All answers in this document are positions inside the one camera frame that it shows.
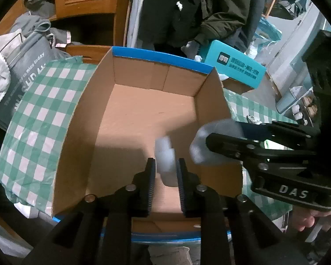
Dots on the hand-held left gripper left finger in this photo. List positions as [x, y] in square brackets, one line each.
[152, 183]

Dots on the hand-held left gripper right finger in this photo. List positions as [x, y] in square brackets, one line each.
[181, 183]

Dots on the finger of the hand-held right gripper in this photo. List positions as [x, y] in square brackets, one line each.
[226, 143]
[255, 133]

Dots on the grey sock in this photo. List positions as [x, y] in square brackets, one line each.
[200, 150]

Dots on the blue-edged cardboard box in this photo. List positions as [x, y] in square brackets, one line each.
[143, 110]

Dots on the person's right hand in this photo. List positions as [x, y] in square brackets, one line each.
[306, 220]

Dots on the clear plastic storage bin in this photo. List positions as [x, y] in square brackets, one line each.
[295, 96]

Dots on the white cloth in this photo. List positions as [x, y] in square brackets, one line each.
[168, 254]

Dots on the teal printed box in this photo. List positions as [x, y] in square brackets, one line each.
[234, 63]

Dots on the teal plastic bag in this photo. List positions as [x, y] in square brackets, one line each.
[267, 33]

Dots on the green checked tablecloth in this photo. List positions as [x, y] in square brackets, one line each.
[44, 110]

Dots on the dark hanging jacket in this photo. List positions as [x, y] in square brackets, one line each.
[182, 5]

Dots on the white hanging garment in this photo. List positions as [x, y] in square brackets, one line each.
[135, 5]

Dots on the grey printed tote bag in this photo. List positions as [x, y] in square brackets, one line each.
[27, 69]

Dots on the wooden louvred wardrobe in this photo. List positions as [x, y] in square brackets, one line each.
[99, 11]

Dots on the grey hooded garment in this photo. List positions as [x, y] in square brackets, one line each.
[35, 24]

